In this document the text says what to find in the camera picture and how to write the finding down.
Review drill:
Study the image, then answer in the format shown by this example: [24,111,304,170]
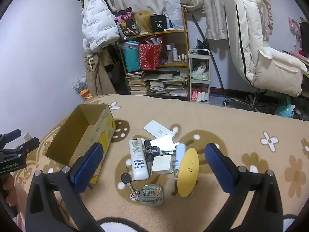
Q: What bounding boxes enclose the pale green packets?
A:
[191,63,209,80]

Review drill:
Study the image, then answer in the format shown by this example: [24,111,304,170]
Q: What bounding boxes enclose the black pouch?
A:
[196,39,210,50]

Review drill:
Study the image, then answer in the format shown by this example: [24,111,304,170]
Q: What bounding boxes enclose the pink and white bottles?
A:
[191,90,210,102]

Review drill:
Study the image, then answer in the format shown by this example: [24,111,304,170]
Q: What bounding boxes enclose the black box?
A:
[150,15,168,32]

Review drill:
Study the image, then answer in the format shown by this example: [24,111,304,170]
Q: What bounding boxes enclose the brown cardboard box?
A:
[45,103,117,184]

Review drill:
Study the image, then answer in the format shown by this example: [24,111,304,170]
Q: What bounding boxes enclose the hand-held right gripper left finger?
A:
[25,142,104,232]

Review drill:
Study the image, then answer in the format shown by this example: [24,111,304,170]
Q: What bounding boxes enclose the dark brown coat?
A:
[101,44,121,73]

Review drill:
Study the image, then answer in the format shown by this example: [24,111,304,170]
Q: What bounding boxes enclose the white square charger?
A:
[152,155,172,174]

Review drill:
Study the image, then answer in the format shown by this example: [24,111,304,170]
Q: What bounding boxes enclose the red gift bag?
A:
[138,36,163,70]

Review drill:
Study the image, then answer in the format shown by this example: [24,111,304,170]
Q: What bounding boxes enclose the plastic bag of toys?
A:
[72,76,91,99]

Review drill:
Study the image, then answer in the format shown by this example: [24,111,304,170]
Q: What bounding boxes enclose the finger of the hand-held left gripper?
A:
[0,129,22,148]
[14,137,40,155]

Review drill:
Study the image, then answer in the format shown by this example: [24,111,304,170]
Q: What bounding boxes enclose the yellow oval case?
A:
[177,147,199,197]

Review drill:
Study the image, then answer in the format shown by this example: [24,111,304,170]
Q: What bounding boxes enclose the blond wig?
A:
[133,10,155,35]

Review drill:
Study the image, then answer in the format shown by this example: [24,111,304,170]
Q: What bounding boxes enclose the beige brown flower blanket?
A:
[13,94,309,232]

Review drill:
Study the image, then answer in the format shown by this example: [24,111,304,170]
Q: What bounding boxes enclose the cream padded office chair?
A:
[222,0,308,113]

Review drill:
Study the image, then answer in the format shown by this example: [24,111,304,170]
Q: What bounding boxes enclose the white puffer jacket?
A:
[81,0,121,53]

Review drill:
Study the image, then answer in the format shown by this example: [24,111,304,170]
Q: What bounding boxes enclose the pink fan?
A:
[287,17,302,51]

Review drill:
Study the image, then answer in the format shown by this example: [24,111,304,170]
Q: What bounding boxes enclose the white box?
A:
[143,119,175,138]

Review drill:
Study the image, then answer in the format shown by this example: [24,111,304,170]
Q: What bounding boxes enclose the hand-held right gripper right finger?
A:
[204,142,284,232]

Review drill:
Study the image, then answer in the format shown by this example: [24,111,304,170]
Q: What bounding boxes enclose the person's left hand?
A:
[1,173,17,206]

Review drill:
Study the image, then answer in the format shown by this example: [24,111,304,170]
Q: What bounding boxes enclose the white card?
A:
[150,135,175,150]

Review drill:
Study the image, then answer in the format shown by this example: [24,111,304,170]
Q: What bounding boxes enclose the white plastic bag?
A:
[164,0,183,31]

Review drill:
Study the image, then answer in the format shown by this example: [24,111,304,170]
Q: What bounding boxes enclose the black car key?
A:
[120,170,136,191]

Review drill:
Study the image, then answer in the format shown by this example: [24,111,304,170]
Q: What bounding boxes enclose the pile of books and papers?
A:
[145,72,189,97]

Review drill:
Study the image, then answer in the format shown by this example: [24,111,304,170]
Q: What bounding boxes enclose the white tube with text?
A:
[129,138,149,181]

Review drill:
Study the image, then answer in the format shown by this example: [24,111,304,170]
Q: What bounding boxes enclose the teal watering can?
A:
[275,96,296,118]

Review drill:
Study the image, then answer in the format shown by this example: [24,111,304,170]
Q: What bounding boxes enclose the bunch of black keys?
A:
[144,139,175,162]

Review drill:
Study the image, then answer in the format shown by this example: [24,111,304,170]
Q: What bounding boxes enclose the teal bag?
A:
[122,41,141,72]

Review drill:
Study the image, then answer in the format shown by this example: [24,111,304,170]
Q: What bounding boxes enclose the white power bank with strap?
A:
[172,143,186,182]

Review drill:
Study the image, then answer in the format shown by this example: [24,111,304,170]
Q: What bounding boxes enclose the purple printed bag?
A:
[114,8,139,39]

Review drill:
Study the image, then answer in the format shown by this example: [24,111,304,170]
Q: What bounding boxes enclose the white trolley cart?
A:
[188,49,211,102]

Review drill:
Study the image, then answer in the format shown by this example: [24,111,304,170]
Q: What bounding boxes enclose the wooden shelf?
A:
[118,8,190,101]

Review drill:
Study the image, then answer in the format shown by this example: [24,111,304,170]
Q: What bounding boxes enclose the stack of old books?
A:
[125,71,148,95]

